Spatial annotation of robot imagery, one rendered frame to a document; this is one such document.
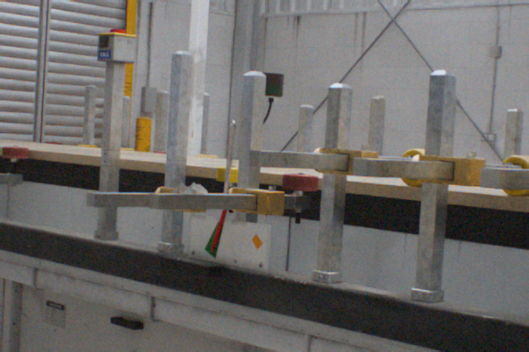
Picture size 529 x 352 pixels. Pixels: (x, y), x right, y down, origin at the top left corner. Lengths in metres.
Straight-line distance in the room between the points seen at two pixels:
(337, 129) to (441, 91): 0.26
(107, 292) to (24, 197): 0.77
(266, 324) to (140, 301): 0.45
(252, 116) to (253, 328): 0.46
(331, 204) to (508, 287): 0.38
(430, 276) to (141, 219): 1.16
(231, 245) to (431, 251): 0.53
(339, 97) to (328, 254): 0.31
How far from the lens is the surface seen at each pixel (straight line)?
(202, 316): 2.44
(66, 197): 3.21
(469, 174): 1.90
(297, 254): 2.48
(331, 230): 2.11
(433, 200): 1.95
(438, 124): 1.95
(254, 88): 2.28
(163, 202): 2.08
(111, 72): 2.68
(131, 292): 2.64
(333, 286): 2.09
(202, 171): 2.71
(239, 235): 2.29
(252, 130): 2.28
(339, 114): 2.11
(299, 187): 2.32
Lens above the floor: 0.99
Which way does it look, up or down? 3 degrees down
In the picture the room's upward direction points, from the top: 4 degrees clockwise
